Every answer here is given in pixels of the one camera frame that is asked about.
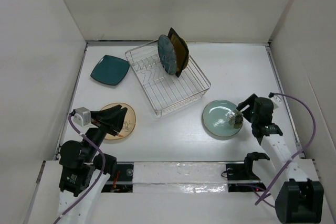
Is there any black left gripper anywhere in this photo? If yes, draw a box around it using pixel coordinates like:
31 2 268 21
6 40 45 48
83 103 127 161

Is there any light green flower plate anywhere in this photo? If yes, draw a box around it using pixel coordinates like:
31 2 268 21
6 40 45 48
202 100 244 137

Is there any round woven bamboo plate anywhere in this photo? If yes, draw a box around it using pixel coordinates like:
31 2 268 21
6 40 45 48
182 38 190 70

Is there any black and amber square plate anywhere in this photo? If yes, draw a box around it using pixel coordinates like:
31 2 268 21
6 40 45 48
168 27 188 77

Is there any dark teal round plate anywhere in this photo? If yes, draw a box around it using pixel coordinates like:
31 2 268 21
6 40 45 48
157 35 177 75

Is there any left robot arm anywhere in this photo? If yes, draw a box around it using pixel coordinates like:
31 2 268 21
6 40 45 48
54 104 128 223

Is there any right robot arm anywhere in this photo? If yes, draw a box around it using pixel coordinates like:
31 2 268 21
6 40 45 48
237 93 324 223

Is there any beige round leaf plate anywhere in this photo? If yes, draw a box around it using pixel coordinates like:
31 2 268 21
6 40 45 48
100 103 137 141

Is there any teal square plate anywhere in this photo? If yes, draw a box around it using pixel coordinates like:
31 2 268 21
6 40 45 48
90 55 130 86

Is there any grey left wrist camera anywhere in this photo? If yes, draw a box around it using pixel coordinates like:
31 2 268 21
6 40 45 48
71 107 91 127

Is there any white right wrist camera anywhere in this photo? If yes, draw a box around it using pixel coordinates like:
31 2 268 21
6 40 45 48
268 92 282 110

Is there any wire dish rack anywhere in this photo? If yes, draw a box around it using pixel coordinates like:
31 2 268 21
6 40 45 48
125 40 211 116

